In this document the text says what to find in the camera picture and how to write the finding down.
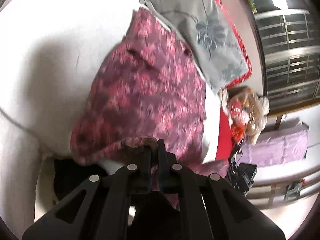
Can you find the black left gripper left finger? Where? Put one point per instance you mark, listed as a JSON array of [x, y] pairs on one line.
[[99, 207]]

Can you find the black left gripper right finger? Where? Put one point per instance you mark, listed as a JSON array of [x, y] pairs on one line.
[[209, 207]]

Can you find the purple pink floral shirt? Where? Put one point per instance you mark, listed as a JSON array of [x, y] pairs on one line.
[[148, 88]]

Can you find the red cloth at bedside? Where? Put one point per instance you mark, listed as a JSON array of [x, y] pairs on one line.
[[225, 140]]

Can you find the purple folded blanket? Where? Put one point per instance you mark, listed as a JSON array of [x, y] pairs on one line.
[[285, 145]]

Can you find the doll in plastic bag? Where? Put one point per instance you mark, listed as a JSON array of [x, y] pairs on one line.
[[246, 113]]

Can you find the white quilted bedspread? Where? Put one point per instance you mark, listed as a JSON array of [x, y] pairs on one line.
[[51, 51]]

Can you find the metal window grille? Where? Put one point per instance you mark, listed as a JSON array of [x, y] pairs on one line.
[[289, 36]]

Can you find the grey floral pillow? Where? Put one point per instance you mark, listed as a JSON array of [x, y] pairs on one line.
[[201, 24]]

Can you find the red patterned blanket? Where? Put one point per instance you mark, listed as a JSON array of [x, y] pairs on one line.
[[243, 77]]

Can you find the black device with cables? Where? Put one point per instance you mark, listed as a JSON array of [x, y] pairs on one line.
[[240, 175]]

